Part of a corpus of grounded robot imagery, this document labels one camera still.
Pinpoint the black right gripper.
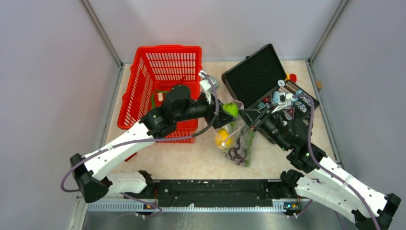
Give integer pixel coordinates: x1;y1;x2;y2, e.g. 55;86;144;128
237;103;291;151

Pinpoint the green lime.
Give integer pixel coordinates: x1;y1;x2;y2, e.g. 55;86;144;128
222;103;239;118

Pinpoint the green leafy vegetable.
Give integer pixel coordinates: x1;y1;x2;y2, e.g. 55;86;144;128
243;130;254;167

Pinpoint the yellow toy fruit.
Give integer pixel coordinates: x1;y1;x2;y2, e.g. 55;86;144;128
214;128;232;150

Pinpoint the clear zip top bag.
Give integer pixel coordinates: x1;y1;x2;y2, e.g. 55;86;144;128
213;99;251;158

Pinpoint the red grape bunch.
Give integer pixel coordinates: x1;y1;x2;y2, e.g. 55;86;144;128
225;143;250;167

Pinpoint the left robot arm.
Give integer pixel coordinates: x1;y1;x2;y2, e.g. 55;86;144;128
69;85;236;203

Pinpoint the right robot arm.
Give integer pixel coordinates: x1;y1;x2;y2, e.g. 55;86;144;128
239;108;401;230

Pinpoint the open black foam case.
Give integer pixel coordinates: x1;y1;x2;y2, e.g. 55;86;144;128
222;44;319;149

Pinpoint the red round object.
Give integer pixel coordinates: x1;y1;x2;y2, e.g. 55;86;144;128
287;73;297;83

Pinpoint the red chili pepper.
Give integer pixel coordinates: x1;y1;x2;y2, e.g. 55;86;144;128
158;76;186;90

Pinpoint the white toy mushroom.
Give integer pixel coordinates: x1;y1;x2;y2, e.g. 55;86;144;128
157;92;164;102

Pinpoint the red plastic basket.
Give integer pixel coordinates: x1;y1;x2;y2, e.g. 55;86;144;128
117;45;202;142

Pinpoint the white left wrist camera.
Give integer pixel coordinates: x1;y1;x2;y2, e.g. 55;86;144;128
199;70;220;104

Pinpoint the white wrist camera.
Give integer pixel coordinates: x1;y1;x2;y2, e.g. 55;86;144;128
199;70;220;104
271;92;294;114

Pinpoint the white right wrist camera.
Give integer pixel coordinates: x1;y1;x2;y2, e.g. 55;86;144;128
271;92;294;114

